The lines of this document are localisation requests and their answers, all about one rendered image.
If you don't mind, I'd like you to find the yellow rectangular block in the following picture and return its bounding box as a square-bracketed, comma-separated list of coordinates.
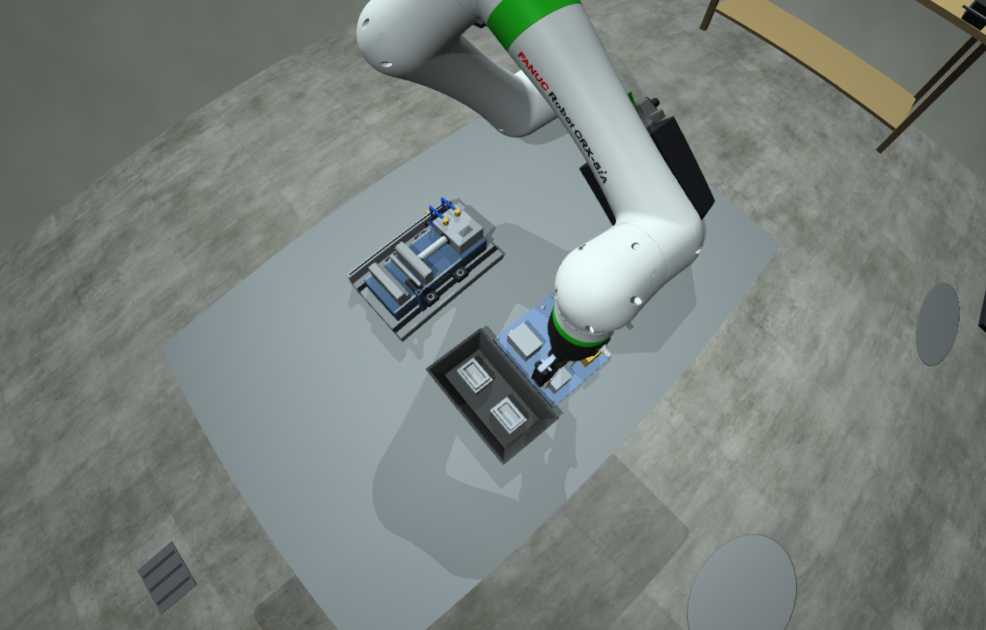
[580, 352, 601, 367]

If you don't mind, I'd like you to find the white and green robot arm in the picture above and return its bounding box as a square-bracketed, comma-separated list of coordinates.
[357, 0, 704, 359]

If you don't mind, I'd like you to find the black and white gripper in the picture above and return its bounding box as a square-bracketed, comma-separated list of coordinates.
[531, 340, 583, 389]

